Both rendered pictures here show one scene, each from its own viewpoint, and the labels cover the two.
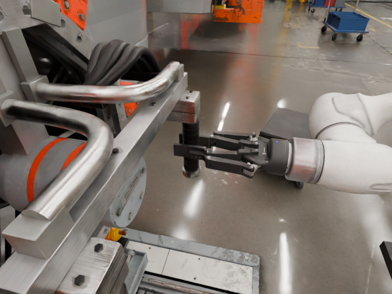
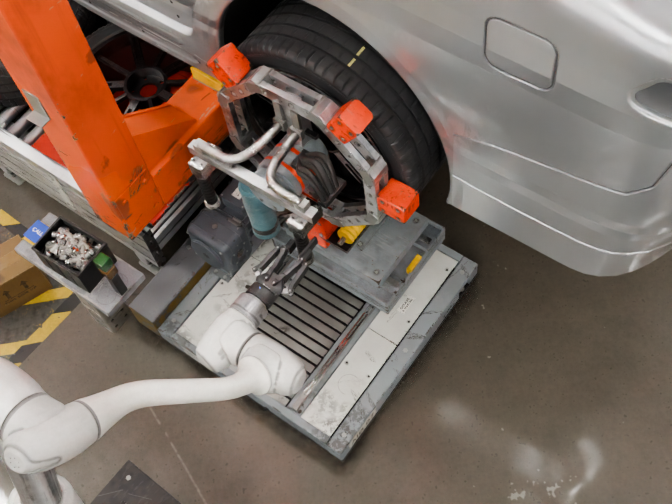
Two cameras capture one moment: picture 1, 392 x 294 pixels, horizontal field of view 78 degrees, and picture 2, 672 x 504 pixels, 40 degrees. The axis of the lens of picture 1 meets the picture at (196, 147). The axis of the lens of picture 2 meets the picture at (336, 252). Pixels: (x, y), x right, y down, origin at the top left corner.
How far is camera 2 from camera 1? 238 cm
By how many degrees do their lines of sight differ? 73
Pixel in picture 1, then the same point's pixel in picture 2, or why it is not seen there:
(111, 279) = (194, 169)
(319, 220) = not seen: outside the picture
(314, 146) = (240, 304)
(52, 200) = (200, 145)
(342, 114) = (256, 344)
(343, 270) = not seen: outside the picture
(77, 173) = (209, 150)
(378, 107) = (241, 367)
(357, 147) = (222, 325)
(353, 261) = not seen: outside the picture
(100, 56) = (311, 156)
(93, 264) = (197, 163)
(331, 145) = (234, 314)
